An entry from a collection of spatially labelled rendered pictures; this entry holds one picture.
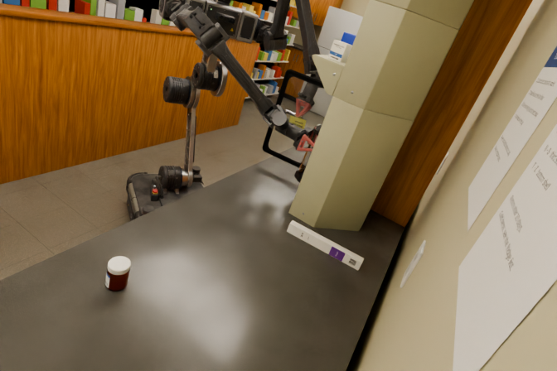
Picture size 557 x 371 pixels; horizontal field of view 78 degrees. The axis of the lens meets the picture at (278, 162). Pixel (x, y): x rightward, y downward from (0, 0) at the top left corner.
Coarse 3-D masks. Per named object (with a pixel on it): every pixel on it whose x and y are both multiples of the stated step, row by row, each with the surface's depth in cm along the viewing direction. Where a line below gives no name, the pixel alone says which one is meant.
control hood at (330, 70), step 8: (312, 56) 112; (320, 56) 112; (320, 64) 112; (328, 64) 110; (336, 64) 109; (344, 64) 114; (320, 72) 112; (328, 72) 111; (336, 72) 110; (328, 80) 112; (336, 80) 110; (328, 88) 112; (336, 88) 111
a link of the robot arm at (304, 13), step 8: (296, 0) 151; (304, 0) 148; (304, 8) 148; (304, 16) 149; (304, 24) 149; (312, 24) 150; (304, 32) 150; (312, 32) 150; (304, 40) 152; (312, 40) 150; (304, 48) 152; (312, 48) 151; (304, 56) 153; (312, 64) 151
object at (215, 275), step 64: (256, 192) 137; (64, 256) 83; (128, 256) 89; (192, 256) 96; (256, 256) 104; (320, 256) 114; (384, 256) 125; (0, 320) 66; (64, 320) 70; (128, 320) 74; (192, 320) 78; (256, 320) 84; (320, 320) 90
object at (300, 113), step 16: (288, 80) 148; (320, 80) 143; (288, 96) 150; (304, 96) 148; (320, 96) 145; (288, 112) 152; (304, 112) 150; (320, 112) 147; (272, 144) 160; (288, 144) 157; (304, 144) 154
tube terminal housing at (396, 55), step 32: (384, 32) 100; (416, 32) 100; (448, 32) 103; (352, 64) 107; (384, 64) 103; (416, 64) 105; (352, 96) 109; (384, 96) 108; (416, 96) 111; (352, 128) 112; (384, 128) 114; (320, 160) 120; (352, 160) 117; (384, 160) 120; (320, 192) 123; (352, 192) 124; (320, 224) 128; (352, 224) 132
